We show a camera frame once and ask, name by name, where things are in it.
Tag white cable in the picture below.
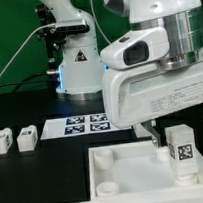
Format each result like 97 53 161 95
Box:
0 23 63 91
89 0 112 48

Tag white cable right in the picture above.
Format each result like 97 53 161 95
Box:
89 0 112 48

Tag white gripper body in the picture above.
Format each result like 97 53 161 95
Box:
102 61 203 129

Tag black cable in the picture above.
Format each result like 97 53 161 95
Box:
0 70 61 96

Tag white marker base plate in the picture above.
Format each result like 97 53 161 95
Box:
38 109 132 141

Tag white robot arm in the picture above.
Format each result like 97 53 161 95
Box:
40 0 203 128

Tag white square tabletop part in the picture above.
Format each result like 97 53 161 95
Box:
88 141 203 200

